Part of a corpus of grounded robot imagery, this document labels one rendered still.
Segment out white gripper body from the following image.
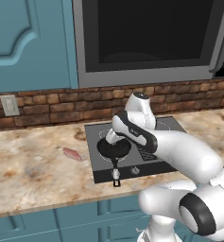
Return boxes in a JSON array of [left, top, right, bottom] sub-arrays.
[[104, 128, 125, 146]]

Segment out pink raw steak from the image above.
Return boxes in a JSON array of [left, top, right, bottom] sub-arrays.
[[61, 147, 84, 163]]

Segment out black frying pan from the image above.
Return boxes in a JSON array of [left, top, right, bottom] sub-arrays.
[[96, 136, 132, 188]]

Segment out dark grey hob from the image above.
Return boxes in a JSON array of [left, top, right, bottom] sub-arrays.
[[84, 115, 187, 185]]

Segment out grey hob knob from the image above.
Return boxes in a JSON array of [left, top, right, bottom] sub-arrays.
[[130, 165, 141, 176]]

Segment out teal drawer front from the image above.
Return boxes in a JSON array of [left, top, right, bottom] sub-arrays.
[[0, 208, 59, 242], [54, 200, 102, 230], [97, 194, 144, 219]]

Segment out grey microwave oven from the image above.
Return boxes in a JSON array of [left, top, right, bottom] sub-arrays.
[[72, 0, 224, 90]]

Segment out grey wall outlet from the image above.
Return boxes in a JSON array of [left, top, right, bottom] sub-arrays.
[[0, 94, 21, 118]]

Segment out teal wall cupboard door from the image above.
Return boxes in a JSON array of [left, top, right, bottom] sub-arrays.
[[0, 0, 79, 95]]

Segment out grey microwave door handle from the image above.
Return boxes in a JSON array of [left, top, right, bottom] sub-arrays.
[[208, 0, 224, 74]]

